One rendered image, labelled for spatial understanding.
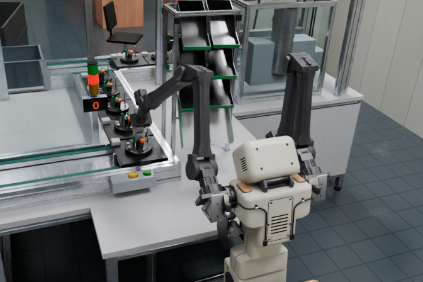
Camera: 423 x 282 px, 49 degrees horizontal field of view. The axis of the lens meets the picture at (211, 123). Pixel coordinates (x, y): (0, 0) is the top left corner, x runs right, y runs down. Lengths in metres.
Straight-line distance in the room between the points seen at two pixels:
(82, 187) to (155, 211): 0.36
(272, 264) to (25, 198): 1.11
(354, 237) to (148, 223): 1.90
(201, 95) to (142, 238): 0.68
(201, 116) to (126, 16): 6.44
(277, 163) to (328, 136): 2.00
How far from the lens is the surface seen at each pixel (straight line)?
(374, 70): 5.77
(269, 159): 1.69
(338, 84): 3.58
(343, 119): 3.69
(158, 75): 3.49
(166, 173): 2.34
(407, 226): 3.91
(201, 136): 1.76
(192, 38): 2.29
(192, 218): 2.16
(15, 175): 2.43
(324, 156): 3.77
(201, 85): 1.76
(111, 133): 2.61
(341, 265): 3.37
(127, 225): 2.12
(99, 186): 2.28
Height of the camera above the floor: 2.20
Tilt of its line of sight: 27 degrees down
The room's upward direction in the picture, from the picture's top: 4 degrees clockwise
